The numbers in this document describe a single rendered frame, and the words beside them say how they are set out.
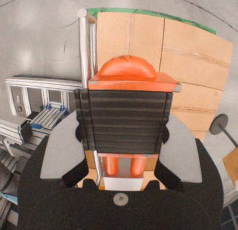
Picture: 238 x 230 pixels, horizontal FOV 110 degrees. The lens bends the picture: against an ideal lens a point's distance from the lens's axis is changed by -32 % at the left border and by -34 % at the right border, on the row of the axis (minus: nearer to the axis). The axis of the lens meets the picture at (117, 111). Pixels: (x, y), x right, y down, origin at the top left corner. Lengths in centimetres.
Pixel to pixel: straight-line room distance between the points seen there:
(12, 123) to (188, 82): 109
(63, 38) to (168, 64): 110
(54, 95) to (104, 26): 91
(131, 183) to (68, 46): 138
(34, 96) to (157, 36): 138
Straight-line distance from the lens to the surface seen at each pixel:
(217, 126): 220
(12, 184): 61
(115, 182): 20
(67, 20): 149
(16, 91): 176
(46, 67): 161
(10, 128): 76
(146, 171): 44
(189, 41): 88
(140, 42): 78
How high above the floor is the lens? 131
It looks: 61 degrees down
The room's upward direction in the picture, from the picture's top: 174 degrees counter-clockwise
